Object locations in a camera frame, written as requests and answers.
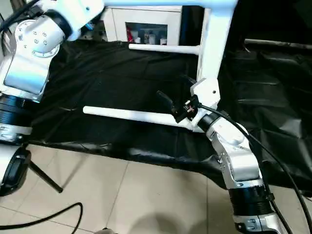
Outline grey metal bar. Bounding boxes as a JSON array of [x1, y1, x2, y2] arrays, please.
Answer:
[[244, 38, 312, 51]]

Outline white plastic table leg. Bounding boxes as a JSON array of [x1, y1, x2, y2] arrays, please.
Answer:
[[82, 105, 205, 134], [128, 43, 201, 54], [102, 0, 236, 8]]

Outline black table mat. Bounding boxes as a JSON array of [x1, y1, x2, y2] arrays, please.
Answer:
[[23, 38, 312, 191]]

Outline white plastic table top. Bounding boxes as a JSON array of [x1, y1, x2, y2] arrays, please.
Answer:
[[195, 0, 240, 85]]

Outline white sideboard cabinet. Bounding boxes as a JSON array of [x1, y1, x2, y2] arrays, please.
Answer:
[[99, 6, 184, 47]]

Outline thick black floor cable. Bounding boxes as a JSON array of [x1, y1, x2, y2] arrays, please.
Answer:
[[0, 201, 84, 229]]

